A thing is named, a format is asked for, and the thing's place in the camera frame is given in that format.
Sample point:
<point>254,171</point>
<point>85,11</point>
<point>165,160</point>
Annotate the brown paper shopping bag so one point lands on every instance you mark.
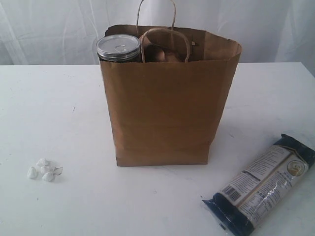
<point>167,113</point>

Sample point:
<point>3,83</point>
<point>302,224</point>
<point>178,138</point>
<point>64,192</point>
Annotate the brown pouch with orange label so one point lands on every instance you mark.
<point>156,53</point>

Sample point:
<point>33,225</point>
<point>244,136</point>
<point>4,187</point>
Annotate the dark can with pull-tab lid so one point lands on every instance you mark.
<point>119,48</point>

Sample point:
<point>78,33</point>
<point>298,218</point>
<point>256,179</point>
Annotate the single white garlic clove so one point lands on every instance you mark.
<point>32,173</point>

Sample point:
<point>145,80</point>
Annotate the long noodle package black ends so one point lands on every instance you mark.
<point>243,203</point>

